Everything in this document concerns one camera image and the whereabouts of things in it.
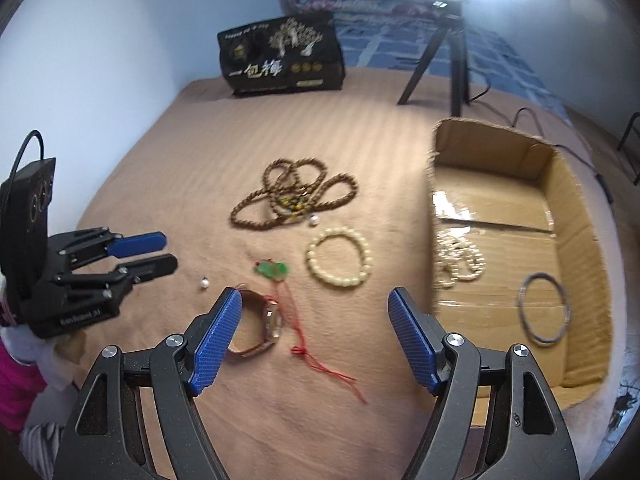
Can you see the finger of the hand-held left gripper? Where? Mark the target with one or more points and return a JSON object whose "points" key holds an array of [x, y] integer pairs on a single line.
{"points": [[140, 243], [150, 266]]}

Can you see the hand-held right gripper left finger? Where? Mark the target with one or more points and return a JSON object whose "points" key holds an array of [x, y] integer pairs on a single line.
{"points": [[215, 340]]}

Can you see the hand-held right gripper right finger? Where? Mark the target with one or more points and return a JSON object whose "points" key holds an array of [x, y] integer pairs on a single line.
{"points": [[410, 340]]}

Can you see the small white pearl earring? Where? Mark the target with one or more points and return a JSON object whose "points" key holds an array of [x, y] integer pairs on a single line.
{"points": [[313, 220], [203, 284]]}

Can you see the silver bangle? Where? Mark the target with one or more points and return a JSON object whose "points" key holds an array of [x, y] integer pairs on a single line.
{"points": [[524, 320]]}

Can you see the cardboard box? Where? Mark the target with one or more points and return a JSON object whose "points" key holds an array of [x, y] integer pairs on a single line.
{"points": [[500, 210]]}

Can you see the person's left hand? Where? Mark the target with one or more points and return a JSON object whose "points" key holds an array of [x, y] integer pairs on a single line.
{"points": [[67, 346]]}

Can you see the grey striped clothing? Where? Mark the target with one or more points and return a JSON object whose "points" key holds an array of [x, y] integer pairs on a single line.
{"points": [[42, 452]]}

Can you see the black printed gift box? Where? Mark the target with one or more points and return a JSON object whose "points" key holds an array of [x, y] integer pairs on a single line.
{"points": [[280, 60]]}

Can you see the black tripod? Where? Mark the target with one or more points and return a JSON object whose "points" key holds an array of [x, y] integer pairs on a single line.
{"points": [[457, 60]]}

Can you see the blue checked bedsheet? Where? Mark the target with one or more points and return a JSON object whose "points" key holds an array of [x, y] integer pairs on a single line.
{"points": [[390, 45]]}

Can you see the black chair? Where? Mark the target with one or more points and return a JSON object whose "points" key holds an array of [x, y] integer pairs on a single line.
{"points": [[631, 140]]}

